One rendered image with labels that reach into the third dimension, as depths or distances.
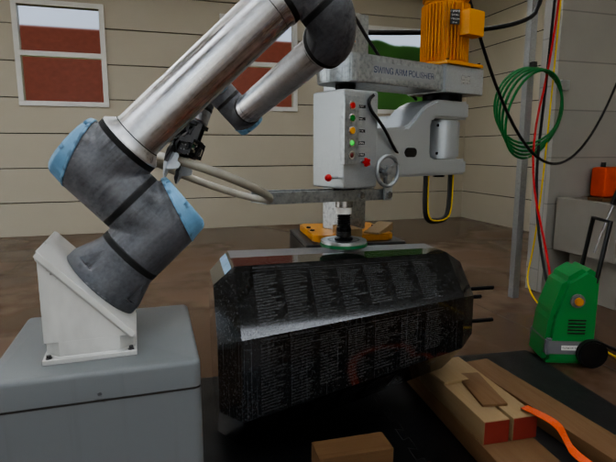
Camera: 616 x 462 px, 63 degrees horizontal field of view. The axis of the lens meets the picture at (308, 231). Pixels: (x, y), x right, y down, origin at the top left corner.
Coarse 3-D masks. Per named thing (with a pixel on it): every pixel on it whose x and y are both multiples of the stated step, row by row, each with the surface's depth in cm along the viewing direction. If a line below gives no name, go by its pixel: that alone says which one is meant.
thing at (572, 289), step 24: (576, 264) 309; (600, 264) 291; (552, 288) 306; (576, 288) 292; (552, 312) 299; (576, 312) 295; (552, 336) 298; (576, 336) 297; (552, 360) 303; (576, 360) 302; (600, 360) 294
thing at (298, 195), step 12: (252, 192) 206; (276, 192) 200; (288, 192) 204; (300, 192) 207; (312, 192) 211; (324, 192) 215; (336, 192) 219; (348, 192) 223; (360, 192) 227; (372, 192) 232
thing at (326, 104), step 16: (320, 96) 221; (336, 96) 212; (368, 96) 216; (320, 112) 222; (336, 112) 213; (368, 112) 217; (320, 128) 223; (336, 128) 214; (368, 128) 219; (320, 144) 224; (336, 144) 215; (368, 144) 220; (320, 160) 225; (336, 160) 216; (320, 176) 226; (352, 176) 217; (368, 176) 222
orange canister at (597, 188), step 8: (600, 168) 431; (608, 168) 427; (592, 176) 439; (600, 176) 431; (608, 176) 427; (592, 184) 439; (600, 184) 431; (608, 184) 428; (592, 192) 440; (600, 192) 432; (608, 192) 430; (592, 200) 434; (600, 200) 426; (608, 200) 427
